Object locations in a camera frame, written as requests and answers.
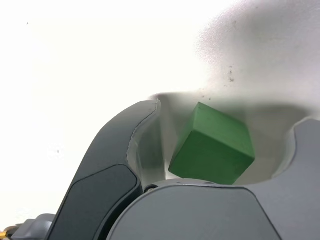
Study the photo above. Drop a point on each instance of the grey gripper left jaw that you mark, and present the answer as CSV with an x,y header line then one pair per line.
x,y
110,150

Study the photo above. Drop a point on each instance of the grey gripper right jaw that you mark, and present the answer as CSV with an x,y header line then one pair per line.
x,y
200,215

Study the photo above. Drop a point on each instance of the green cube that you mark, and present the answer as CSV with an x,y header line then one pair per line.
x,y
210,150

